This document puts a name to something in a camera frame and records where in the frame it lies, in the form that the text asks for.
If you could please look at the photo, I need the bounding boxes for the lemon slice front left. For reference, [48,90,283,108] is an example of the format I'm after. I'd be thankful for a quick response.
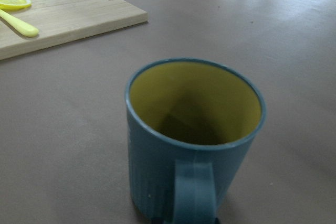
[0,0,32,10]

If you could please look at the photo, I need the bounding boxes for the yellow plastic knife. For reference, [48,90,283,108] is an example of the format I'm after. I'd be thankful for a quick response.
[1,10,39,37]

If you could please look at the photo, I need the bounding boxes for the wooden cutting board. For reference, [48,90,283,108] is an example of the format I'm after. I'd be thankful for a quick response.
[1,0,148,60]

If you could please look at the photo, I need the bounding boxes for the blue mug yellow inside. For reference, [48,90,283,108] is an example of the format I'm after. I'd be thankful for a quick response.
[125,58,266,223]

